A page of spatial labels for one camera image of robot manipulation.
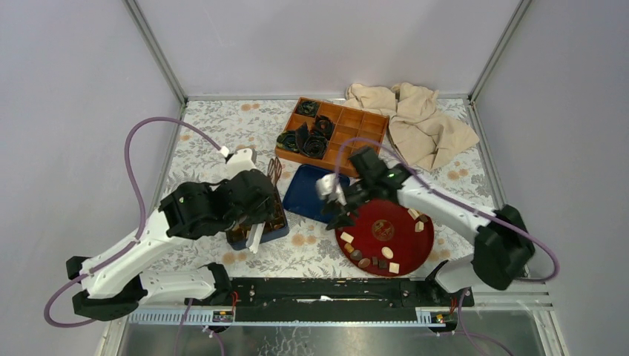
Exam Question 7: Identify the blue tin lid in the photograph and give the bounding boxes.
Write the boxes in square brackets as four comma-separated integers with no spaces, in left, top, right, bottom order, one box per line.
[283,165,334,223]

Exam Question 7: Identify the red round tray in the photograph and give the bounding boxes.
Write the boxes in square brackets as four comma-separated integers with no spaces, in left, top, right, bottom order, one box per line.
[335,200,435,277]

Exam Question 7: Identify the silver serving tongs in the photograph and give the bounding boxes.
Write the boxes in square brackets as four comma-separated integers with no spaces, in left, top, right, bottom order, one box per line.
[246,156,283,254]

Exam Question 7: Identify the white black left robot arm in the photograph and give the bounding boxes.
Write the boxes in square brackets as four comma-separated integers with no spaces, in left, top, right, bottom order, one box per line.
[66,169,275,321]

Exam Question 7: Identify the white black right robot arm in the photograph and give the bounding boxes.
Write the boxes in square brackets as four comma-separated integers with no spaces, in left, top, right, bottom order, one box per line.
[315,147,535,306]

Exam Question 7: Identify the blue chocolate tin box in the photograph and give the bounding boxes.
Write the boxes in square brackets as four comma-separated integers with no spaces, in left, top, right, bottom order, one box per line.
[225,189,289,251]

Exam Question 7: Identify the orange wooden divided box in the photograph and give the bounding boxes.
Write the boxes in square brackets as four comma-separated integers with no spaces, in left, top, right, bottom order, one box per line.
[275,97,389,177]

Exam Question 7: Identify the beige crumpled cloth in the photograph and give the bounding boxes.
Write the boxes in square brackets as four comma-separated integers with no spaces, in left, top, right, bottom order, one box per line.
[344,82,479,171]

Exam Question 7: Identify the floral tablecloth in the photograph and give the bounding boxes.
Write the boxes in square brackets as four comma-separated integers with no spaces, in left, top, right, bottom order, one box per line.
[152,100,495,278]

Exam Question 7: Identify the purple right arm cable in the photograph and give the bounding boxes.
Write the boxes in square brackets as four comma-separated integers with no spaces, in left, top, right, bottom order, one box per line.
[332,137,562,356]

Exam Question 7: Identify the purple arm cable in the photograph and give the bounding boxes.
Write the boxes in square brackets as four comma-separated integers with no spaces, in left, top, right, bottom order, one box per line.
[43,116,232,356]
[332,137,562,356]

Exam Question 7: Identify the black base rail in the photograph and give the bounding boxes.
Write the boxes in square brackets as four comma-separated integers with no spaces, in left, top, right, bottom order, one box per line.
[193,277,474,309]

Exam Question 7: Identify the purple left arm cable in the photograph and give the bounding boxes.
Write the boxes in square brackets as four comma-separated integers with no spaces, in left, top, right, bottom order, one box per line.
[43,116,232,356]

